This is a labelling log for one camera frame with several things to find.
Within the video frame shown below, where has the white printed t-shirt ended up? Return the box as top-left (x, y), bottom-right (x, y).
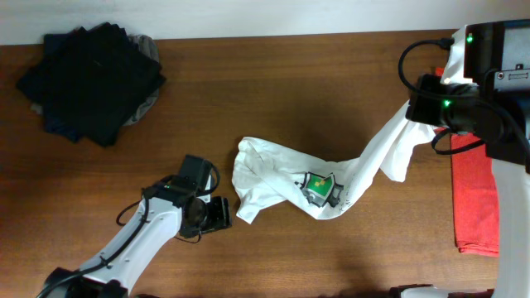
top-left (230, 25), bottom-right (474, 224)

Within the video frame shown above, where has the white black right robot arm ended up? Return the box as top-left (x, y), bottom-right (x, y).
top-left (397, 19), bottom-right (529, 297)

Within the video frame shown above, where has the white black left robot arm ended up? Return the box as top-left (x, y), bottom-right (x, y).
top-left (38, 155), bottom-right (232, 298)

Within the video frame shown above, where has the red lettered t-shirt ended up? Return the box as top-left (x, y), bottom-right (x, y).
top-left (433, 66), bottom-right (501, 257)

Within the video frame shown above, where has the black folded garment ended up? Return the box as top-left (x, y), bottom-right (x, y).
top-left (17, 23), bottom-right (166, 147)

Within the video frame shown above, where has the navy folded garment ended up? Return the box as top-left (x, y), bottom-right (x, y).
top-left (42, 33), bottom-right (83, 143)

